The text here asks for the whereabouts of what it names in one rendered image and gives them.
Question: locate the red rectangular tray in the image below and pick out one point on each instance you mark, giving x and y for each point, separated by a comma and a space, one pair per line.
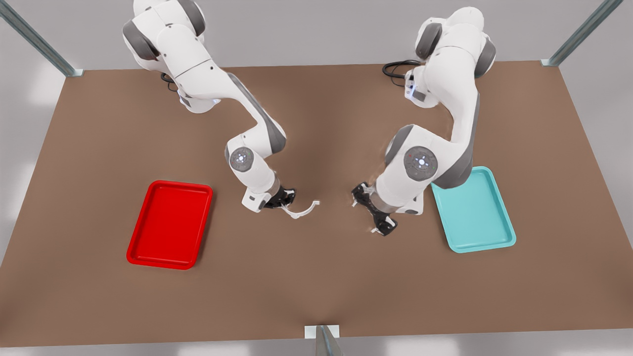
170, 225

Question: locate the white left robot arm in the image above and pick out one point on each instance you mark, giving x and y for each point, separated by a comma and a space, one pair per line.
445, 99

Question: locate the silver frame post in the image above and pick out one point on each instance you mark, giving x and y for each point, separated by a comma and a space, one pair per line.
326, 341
581, 33
37, 38

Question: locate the white drainage pipe clamp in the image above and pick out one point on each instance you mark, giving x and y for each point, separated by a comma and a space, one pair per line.
302, 210

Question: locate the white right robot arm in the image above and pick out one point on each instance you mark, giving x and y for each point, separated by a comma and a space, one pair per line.
198, 74

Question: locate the teal rectangular tray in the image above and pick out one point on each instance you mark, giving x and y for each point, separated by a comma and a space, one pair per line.
474, 212

